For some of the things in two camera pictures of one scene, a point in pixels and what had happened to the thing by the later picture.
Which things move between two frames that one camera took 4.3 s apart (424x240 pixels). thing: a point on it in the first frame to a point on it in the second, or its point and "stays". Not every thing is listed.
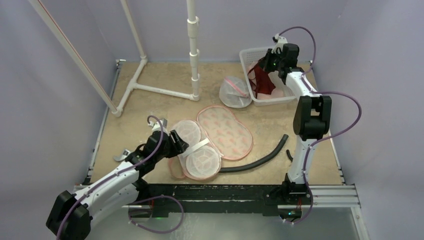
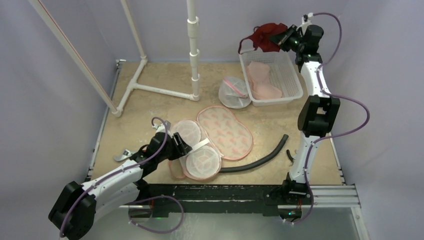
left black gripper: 180,145 stays
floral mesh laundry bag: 218,134 stays
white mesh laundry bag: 234,92 stays
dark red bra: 262,81 to 262,35
